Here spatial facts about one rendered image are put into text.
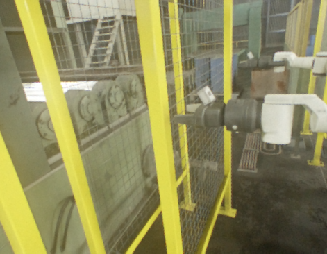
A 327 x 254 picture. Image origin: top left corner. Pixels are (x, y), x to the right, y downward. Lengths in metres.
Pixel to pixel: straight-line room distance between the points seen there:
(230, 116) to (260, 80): 5.09
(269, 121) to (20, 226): 0.66
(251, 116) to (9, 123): 1.12
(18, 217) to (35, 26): 0.57
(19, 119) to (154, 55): 0.90
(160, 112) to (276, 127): 0.32
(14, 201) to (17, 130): 0.73
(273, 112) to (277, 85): 5.12
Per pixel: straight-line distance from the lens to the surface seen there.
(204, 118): 0.62
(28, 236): 0.73
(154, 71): 0.66
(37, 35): 0.89
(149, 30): 0.66
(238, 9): 12.18
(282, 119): 0.61
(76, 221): 1.80
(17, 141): 1.37
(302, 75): 4.03
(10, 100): 1.34
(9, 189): 0.65
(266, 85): 5.71
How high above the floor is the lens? 1.54
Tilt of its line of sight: 21 degrees down
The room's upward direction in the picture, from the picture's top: 6 degrees counter-clockwise
